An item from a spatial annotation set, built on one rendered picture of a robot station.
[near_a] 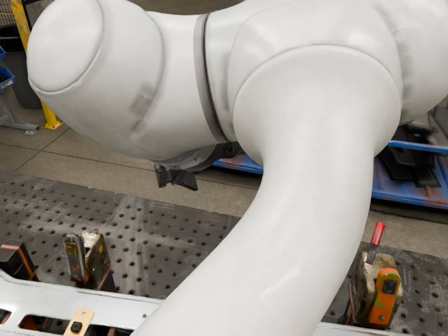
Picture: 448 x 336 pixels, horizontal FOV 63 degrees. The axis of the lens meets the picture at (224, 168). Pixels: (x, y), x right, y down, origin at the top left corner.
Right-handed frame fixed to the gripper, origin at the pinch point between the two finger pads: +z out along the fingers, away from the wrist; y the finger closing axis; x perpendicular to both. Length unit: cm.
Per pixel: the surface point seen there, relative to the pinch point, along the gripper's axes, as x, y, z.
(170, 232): 3, -40, 67
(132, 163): 84, -112, 194
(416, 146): 25, 76, 163
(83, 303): -14.6, -39.4, 11.0
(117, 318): -19.1, -32.1, 10.9
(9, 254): 1, -60, 15
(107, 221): 14, -63, 64
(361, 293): -26.8, 15.2, 25.2
